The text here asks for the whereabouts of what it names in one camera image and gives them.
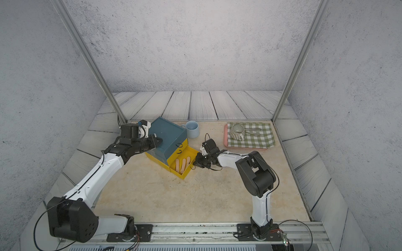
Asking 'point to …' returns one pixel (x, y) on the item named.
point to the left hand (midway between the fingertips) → (164, 139)
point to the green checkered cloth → (265, 140)
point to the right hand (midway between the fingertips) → (192, 163)
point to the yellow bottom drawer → (181, 163)
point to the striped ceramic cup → (237, 132)
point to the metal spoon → (253, 130)
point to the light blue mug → (192, 129)
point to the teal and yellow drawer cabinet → (173, 152)
